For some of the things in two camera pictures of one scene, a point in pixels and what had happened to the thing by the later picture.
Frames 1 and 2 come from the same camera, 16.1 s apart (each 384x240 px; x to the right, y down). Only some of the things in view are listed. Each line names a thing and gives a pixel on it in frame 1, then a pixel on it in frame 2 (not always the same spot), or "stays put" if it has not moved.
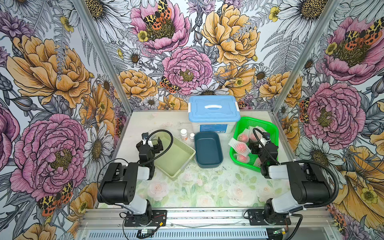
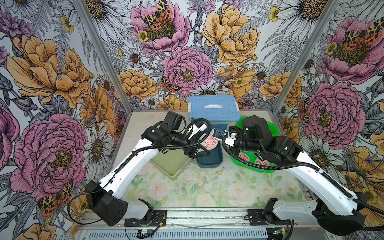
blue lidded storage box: x=213 y=113 stays put
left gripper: x=157 y=149 -> x=191 y=154
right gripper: x=256 y=146 -> x=239 y=130
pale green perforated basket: x=173 y=162 stays put
